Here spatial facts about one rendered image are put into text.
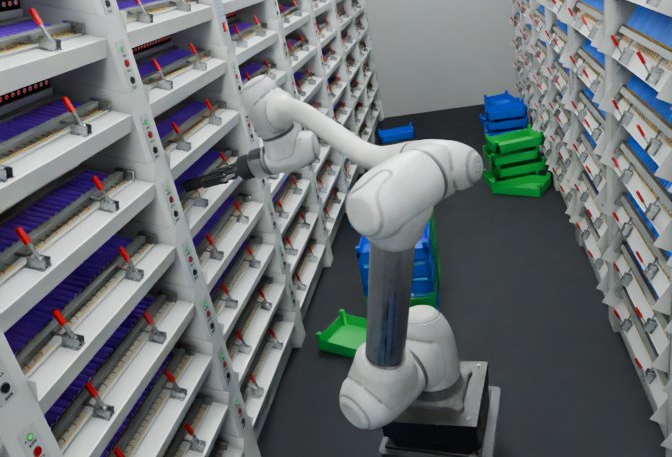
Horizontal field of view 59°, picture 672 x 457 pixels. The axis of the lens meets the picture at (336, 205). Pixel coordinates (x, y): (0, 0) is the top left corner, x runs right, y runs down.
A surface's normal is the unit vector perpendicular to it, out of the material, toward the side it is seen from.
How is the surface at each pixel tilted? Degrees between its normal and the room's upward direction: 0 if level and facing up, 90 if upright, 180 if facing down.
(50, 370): 19
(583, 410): 0
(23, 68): 109
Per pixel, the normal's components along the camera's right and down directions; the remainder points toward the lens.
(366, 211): -0.70, 0.32
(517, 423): -0.19, -0.90
